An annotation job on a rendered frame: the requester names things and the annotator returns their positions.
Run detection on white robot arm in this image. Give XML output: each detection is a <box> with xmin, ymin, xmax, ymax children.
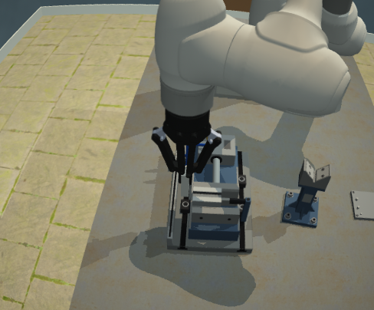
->
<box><xmin>155</xmin><ymin>0</ymin><xmax>367</xmax><ymax>117</ymax></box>

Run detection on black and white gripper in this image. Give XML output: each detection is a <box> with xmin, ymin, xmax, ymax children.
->
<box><xmin>151</xmin><ymin>110</ymin><xmax>221</xmax><ymax>197</ymax></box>

